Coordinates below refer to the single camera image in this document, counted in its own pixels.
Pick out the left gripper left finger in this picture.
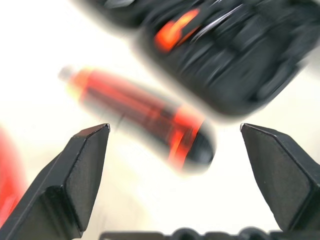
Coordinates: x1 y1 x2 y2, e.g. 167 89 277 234
0 123 111 240

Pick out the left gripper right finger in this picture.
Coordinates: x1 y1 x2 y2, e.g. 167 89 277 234
239 122 320 233

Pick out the silver metal tool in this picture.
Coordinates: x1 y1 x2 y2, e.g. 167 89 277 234
191 3 252 45

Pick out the orange black screwdriver handle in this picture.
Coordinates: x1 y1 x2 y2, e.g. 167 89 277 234
57 64 217 175

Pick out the black plastic tool case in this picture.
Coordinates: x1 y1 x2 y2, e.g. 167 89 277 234
71 0 320 117

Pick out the orange black handled tool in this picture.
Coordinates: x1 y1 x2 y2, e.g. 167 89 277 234
153 8 202 52

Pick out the red rounded tool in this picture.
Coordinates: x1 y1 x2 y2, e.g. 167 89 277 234
0 126 28 220

